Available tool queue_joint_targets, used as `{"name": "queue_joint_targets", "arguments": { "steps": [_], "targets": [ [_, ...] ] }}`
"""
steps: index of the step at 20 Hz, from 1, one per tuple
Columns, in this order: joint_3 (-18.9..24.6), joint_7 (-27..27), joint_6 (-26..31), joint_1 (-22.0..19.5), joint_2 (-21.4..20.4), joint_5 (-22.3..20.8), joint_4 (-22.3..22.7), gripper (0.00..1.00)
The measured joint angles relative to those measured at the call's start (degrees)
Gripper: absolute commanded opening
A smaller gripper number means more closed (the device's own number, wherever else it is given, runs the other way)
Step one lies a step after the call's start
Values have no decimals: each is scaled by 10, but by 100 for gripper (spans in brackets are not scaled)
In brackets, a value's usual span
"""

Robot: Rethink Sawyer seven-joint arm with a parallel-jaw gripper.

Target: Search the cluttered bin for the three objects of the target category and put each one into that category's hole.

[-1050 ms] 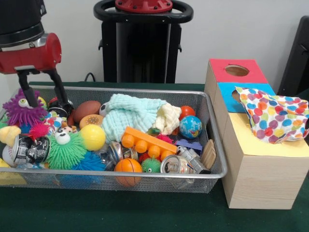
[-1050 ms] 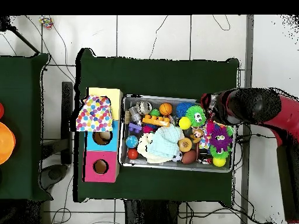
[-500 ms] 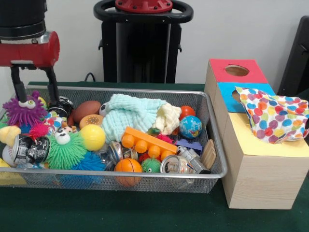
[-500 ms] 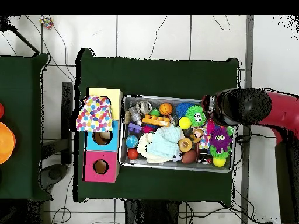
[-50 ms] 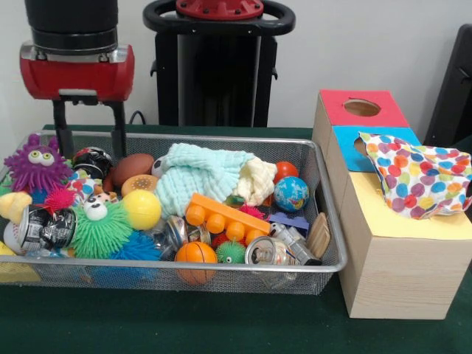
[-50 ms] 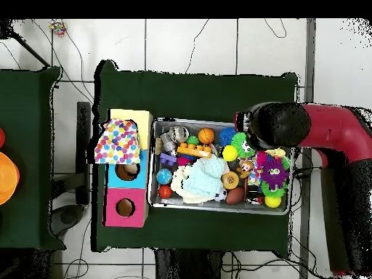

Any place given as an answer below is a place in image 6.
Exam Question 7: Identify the light teal cloth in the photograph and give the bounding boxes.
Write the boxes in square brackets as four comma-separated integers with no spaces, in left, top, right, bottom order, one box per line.
[185,155,229,198]

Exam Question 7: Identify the colourful patterned cloth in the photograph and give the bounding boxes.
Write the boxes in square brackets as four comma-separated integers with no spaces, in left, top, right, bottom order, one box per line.
[94,118,142,166]

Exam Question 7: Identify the shallow clear bin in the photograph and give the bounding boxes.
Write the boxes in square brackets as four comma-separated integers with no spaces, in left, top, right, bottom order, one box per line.
[147,118,294,216]

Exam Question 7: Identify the wooden box with three holes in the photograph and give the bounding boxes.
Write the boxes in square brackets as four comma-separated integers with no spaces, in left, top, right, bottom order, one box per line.
[103,108,155,229]

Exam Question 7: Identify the orange building block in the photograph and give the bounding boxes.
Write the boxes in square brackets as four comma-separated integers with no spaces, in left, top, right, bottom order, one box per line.
[177,142,213,159]

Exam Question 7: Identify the crushed silver can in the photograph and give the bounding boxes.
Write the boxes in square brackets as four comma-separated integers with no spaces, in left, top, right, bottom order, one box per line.
[168,124,189,143]

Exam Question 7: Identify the small orange basketball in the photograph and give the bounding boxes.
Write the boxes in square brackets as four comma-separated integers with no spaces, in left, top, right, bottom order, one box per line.
[198,127,216,145]

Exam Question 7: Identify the cream yellow cloth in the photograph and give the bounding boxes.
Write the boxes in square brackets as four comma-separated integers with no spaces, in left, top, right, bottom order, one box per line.
[169,166,216,204]

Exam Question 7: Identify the blue globe ball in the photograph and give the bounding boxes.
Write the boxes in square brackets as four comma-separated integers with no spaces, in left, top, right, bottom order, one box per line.
[156,168,174,185]

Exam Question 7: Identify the yellow ball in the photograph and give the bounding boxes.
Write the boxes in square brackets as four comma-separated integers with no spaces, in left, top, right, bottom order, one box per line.
[222,145,239,162]

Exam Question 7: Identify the blue spiky ball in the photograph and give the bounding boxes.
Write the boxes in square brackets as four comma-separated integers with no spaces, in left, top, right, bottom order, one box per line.
[218,126,238,146]

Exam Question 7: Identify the green spiky ball with eyes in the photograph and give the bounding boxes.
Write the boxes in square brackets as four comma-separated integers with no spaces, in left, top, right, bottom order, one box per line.
[230,132,256,159]

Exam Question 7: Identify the dark green table cloth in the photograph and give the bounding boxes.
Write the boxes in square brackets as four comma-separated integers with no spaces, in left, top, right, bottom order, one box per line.
[92,60,299,254]

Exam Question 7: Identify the small brown football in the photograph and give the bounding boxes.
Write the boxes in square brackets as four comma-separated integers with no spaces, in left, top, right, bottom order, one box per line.
[225,185,246,206]

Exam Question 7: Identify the purple spiky monster toy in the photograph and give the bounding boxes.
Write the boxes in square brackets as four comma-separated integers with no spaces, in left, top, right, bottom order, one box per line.
[258,153,291,190]

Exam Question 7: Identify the green covered side table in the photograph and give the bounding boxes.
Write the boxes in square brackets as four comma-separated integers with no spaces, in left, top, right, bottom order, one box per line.
[0,66,62,251]

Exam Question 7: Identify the orange bowl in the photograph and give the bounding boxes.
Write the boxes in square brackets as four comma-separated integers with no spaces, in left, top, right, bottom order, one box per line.
[0,150,21,206]

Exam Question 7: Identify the small colourful toy on floor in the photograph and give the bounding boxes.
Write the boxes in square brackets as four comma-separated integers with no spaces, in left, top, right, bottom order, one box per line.
[48,20,68,37]

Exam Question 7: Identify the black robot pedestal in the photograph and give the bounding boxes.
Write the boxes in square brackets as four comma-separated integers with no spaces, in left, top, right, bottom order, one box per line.
[153,248,225,279]

